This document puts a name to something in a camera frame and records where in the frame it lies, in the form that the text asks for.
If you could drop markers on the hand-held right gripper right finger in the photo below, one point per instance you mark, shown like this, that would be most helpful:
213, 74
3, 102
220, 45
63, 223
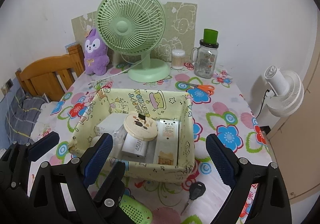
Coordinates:
220, 160

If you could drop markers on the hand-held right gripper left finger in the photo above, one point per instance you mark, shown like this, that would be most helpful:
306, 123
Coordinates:
100, 156

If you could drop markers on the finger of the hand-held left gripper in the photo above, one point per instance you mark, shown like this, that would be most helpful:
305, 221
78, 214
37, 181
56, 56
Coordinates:
43, 142

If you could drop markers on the plain white box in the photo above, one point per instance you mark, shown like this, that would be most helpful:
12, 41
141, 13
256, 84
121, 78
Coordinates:
110, 124

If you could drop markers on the white charger box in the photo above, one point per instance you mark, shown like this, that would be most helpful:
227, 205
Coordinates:
136, 146

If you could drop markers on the round cream compact case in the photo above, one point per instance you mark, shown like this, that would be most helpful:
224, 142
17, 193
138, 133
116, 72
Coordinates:
141, 126

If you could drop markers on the grey remote control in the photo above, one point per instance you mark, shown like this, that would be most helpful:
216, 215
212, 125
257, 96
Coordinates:
167, 139

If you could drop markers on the yellow printed fabric storage box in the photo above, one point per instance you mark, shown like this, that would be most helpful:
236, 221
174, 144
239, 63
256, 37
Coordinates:
150, 100

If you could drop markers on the black car key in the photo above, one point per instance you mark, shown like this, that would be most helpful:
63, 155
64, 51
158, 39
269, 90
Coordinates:
197, 190

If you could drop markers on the grey plaid bedding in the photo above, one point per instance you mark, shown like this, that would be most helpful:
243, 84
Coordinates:
17, 114

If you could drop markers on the floral tablecloth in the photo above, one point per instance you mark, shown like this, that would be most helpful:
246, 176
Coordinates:
225, 119

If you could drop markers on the green perforated plastic case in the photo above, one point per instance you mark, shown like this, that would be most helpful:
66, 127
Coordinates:
136, 211

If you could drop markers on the glass jar mug black lid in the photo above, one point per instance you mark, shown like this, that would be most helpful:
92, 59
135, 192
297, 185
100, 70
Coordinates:
206, 63

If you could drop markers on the purple plush toy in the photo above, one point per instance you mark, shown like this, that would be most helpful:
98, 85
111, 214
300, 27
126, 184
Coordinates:
96, 56

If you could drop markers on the cotton swab container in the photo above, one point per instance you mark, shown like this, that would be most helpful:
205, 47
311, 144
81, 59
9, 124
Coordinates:
178, 60

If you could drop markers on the green plastic cup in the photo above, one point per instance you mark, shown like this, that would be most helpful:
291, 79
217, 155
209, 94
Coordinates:
210, 35

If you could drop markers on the green desk fan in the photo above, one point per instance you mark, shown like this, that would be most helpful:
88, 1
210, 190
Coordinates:
130, 23

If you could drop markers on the beige printed cardboard sheet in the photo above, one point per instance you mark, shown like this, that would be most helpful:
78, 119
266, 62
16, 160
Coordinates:
180, 21

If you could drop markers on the wall socket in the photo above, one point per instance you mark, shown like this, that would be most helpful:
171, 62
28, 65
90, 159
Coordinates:
9, 83

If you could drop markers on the white wall fan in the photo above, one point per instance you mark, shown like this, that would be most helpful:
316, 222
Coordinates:
285, 94

